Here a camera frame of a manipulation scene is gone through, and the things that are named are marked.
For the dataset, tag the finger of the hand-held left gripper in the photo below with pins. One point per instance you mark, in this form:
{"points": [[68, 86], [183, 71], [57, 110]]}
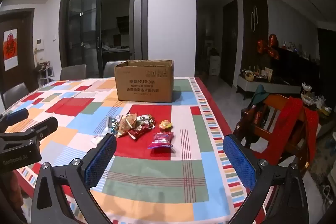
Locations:
{"points": [[47, 125], [17, 115]]}

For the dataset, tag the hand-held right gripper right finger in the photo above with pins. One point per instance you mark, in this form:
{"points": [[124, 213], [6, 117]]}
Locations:
{"points": [[239, 163]]}

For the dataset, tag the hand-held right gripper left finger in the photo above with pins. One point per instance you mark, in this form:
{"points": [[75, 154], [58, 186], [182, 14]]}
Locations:
{"points": [[101, 158]]}

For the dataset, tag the white snack wrapper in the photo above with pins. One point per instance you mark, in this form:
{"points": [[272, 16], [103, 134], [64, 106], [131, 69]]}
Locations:
{"points": [[97, 139]]}

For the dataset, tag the clear packet of blue candies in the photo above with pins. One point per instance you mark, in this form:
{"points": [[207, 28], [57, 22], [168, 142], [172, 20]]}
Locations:
{"points": [[113, 124]]}

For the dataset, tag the red snack packet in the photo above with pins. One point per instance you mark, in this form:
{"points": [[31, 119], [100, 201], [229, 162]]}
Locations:
{"points": [[145, 123]]}

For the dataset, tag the pink snack packet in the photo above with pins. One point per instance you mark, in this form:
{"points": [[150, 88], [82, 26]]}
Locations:
{"points": [[160, 141]]}

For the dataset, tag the small yellow snack packet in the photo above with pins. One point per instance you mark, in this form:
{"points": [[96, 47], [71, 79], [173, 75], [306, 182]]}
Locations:
{"points": [[166, 124]]}

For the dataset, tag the brown cardboard box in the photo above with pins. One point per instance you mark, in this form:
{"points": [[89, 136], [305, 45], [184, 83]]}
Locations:
{"points": [[144, 82]]}

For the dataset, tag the grey upholstered chair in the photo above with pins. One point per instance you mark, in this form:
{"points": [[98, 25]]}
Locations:
{"points": [[111, 67], [14, 95], [73, 72]]}

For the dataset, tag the wooden chair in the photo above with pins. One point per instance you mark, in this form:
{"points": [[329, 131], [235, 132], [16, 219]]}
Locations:
{"points": [[273, 132]]}

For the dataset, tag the small white shoe rack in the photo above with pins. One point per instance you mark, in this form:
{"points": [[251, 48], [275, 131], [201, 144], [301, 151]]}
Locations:
{"points": [[46, 73]]}

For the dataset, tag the brown door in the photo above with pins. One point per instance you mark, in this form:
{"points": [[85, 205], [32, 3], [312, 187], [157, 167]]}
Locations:
{"points": [[25, 56]]}

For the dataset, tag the colourful checked tablecloth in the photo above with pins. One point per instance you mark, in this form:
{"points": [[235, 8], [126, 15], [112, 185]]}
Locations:
{"points": [[157, 187]]}

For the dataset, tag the red and white door poster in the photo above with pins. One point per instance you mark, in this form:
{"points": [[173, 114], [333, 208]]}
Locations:
{"points": [[10, 49]]}

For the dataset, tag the red cloth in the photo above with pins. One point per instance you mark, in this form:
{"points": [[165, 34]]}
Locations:
{"points": [[291, 116]]}

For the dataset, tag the green cloth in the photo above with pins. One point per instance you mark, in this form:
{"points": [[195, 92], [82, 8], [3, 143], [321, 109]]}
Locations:
{"points": [[258, 94]]}

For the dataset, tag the white low sideboard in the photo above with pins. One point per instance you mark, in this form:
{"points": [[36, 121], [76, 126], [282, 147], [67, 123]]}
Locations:
{"points": [[273, 86]]}

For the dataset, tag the yellow basket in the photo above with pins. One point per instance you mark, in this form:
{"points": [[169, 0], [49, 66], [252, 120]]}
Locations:
{"points": [[249, 76]]}

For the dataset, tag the white lotus ornament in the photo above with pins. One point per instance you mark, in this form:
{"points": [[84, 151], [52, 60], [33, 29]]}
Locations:
{"points": [[312, 98]]}

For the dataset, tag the dark framed sliding glass door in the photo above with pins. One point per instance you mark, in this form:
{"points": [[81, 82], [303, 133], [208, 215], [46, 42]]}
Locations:
{"points": [[84, 22]]}

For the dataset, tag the dark long cabinet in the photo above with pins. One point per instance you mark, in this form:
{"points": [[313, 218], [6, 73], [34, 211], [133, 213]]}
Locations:
{"points": [[294, 66]]}

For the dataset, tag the dark wooden door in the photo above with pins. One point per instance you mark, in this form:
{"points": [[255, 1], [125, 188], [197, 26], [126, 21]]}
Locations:
{"points": [[229, 43]]}

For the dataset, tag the dark tall cabinet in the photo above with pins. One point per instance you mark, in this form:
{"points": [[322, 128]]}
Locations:
{"points": [[254, 29]]}

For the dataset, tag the silver refrigerator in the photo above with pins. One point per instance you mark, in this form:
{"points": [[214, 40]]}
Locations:
{"points": [[136, 22]]}

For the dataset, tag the white wall intercom panel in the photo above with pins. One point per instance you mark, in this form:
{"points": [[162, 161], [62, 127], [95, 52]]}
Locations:
{"points": [[40, 44]]}

